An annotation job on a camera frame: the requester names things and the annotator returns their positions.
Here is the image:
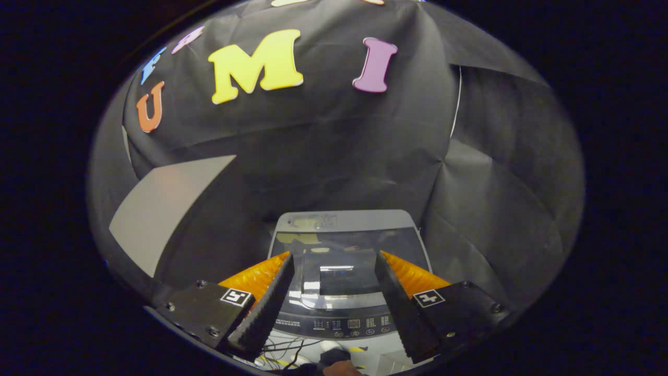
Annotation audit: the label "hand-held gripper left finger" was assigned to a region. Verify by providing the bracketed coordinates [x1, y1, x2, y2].
[154, 251, 295, 362]

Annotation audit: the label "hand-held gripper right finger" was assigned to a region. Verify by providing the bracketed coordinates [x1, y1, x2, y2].
[375, 250, 509, 365]

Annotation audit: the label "grey washing machine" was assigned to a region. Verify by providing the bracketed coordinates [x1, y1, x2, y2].
[264, 210, 434, 341]

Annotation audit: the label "dark washing machine lid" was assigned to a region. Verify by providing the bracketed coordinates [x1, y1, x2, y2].
[269, 210, 431, 310]

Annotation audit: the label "grey box stand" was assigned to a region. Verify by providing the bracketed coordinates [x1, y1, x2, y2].
[109, 155, 237, 278]

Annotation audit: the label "black cables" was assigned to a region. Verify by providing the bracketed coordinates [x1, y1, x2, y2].
[256, 337, 327, 374]

